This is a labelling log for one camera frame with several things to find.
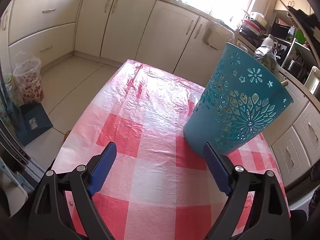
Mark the white hanging door bin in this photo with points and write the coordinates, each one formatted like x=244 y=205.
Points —
x=216 y=35

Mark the yellow patterned slipper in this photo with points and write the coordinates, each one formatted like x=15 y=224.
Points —
x=66 y=134

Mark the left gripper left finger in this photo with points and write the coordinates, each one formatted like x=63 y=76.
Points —
x=99 y=166

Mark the teal perforated plastic basket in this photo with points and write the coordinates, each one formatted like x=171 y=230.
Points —
x=241 y=99

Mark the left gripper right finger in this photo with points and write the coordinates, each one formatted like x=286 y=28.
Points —
x=220 y=167

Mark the green vegetables plastic bag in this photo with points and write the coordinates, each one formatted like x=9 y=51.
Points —
x=265 y=55

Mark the clear floral waste bin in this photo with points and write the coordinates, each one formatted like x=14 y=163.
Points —
x=27 y=75

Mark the white electric kettle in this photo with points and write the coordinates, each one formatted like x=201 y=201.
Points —
x=312 y=82

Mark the dark blue box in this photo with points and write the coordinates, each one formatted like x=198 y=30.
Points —
x=33 y=122

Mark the red checkered plastic tablecloth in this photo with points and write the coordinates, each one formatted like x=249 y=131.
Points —
x=157 y=188

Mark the white thermos jug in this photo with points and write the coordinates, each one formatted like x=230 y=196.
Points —
x=270 y=41

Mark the stacked bowls and pots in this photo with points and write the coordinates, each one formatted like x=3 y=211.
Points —
x=253 y=25

